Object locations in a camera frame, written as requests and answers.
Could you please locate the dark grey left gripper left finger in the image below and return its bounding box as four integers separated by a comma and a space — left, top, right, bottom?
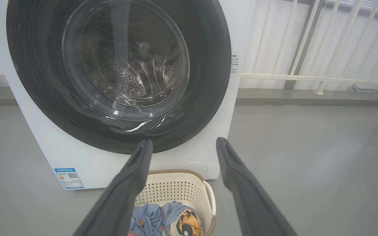
73, 139, 153, 236

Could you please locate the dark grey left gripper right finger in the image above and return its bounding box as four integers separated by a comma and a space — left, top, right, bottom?
216, 137, 298, 236

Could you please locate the blue garment with tiger print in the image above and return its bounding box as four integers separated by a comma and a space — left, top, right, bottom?
160, 201, 203, 236

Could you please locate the black-rimmed glass washer door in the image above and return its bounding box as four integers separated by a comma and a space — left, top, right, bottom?
6, 0, 232, 154

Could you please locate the cream perforated laundry basket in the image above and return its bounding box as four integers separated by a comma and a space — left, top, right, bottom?
128, 169, 216, 236

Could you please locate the white front-load washing machine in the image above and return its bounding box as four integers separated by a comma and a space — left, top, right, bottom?
0, 0, 258, 190

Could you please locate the blue energy label sticker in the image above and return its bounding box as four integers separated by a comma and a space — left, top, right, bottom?
54, 168, 84, 190

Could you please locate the round drain filter cover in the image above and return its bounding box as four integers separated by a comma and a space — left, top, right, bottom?
181, 161, 208, 179

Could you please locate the white metal railing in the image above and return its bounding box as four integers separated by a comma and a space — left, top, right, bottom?
0, 0, 378, 98

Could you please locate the grey window blind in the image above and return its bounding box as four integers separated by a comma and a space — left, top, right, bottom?
325, 0, 378, 15

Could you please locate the grey metal floor bracket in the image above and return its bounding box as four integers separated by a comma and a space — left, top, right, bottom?
351, 84, 378, 93

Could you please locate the dark grey window frame post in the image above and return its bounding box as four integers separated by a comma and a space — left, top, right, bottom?
283, 0, 322, 90

